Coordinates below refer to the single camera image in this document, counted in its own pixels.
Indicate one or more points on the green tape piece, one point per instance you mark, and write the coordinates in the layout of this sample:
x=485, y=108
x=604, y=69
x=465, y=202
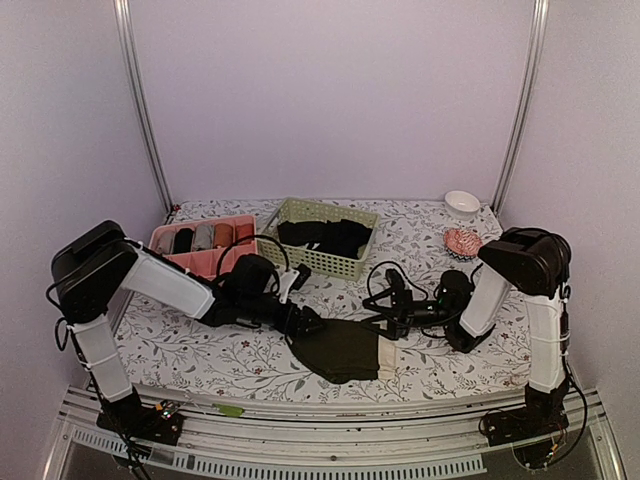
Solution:
x=229, y=410

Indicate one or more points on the aluminium frame post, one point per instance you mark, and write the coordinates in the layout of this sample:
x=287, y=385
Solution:
x=532, y=63
x=124, y=25

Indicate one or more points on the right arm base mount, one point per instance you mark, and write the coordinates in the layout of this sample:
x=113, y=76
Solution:
x=542, y=414

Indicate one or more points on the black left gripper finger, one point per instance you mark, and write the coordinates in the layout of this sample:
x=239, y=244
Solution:
x=309, y=315
x=310, y=327

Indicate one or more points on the right aluminium frame post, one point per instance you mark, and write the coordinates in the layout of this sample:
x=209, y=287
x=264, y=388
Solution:
x=532, y=63

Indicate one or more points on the brown rolled underwear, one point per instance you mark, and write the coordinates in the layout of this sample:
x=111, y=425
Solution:
x=224, y=235

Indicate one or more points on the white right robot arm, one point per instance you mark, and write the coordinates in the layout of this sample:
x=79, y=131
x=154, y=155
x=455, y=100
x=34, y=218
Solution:
x=532, y=261

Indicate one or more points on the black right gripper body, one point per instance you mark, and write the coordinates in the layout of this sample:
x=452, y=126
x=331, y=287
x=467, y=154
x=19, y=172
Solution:
x=411, y=317

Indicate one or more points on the black rolled underwear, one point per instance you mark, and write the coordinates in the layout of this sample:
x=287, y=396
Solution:
x=183, y=241

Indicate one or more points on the orange rolled underwear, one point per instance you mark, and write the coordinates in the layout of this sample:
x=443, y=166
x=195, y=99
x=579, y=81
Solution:
x=244, y=233

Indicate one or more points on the pink divided organizer box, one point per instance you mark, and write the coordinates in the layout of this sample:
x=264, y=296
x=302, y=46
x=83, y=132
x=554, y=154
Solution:
x=209, y=263

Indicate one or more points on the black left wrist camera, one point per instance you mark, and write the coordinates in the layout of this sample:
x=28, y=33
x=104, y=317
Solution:
x=250, y=276

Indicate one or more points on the grey rolled underwear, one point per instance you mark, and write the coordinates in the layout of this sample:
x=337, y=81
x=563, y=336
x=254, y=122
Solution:
x=203, y=237

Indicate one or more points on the dark green underwear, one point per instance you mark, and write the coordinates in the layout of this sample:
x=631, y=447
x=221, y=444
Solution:
x=342, y=351

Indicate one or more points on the black clothes in basket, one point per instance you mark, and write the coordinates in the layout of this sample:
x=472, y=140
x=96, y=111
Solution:
x=342, y=238

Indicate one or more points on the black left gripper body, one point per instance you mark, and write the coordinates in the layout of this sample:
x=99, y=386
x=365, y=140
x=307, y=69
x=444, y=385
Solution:
x=252, y=311

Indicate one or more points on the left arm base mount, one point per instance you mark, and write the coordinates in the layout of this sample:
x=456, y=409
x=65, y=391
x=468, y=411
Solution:
x=123, y=412

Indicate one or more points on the beige rolled underwear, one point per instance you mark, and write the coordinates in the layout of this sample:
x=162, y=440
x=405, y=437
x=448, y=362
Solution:
x=165, y=243

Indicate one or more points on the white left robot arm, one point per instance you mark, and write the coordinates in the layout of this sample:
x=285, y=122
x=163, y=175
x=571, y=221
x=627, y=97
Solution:
x=90, y=271

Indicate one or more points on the white ceramic bowl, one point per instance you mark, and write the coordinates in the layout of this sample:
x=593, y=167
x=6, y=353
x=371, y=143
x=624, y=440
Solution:
x=461, y=205

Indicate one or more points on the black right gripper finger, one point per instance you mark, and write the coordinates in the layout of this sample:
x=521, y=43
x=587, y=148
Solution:
x=370, y=304
x=380, y=326

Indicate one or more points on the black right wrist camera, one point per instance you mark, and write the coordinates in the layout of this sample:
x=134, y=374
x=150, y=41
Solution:
x=454, y=291

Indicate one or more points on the aluminium front rail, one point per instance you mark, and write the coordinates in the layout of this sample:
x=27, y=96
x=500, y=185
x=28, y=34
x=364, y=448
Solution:
x=432, y=439

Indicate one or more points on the green plastic basket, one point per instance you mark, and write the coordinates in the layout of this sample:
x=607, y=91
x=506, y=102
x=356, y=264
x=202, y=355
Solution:
x=297, y=210

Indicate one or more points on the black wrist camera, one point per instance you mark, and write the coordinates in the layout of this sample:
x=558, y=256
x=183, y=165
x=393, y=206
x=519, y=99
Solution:
x=454, y=291
x=250, y=276

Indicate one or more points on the left aluminium frame post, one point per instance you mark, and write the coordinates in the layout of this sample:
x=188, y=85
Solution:
x=124, y=25

